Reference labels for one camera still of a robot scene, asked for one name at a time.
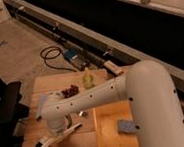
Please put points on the long metal floor rail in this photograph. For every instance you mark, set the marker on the long metal floor rail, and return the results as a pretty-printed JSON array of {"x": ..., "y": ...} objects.
[{"x": 127, "y": 30}]

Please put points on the blue power box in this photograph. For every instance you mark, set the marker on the blue power box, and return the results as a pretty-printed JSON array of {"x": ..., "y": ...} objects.
[{"x": 70, "y": 54}]

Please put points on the white brush with black bristles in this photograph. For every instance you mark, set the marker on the white brush with black bristles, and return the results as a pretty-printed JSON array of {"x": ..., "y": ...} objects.
[{"x": 47, "y": 141}]

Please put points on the brown wooden block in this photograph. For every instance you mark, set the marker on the brown wooden block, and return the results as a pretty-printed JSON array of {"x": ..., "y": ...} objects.
[{"x": 113, "y": 68}]

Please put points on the purple grape bunch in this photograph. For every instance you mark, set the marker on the purple grape bunch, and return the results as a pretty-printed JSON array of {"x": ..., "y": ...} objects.
[{"x": 69, "y": 92}]

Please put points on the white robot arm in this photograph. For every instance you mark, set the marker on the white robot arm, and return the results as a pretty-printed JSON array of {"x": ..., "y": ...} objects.
[{"x": 151, "y": 93}]

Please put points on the black chair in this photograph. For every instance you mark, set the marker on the black chair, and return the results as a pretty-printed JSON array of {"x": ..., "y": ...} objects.
[{"x": 11, "y": 110}]

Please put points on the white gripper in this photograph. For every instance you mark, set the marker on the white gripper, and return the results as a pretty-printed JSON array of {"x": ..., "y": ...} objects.
[{"x": 56, "y": 125}]

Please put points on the blue sponge block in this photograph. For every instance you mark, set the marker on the blue sponge block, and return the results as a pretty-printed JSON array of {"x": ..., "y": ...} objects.
[{"x": 126, "y": 126}]

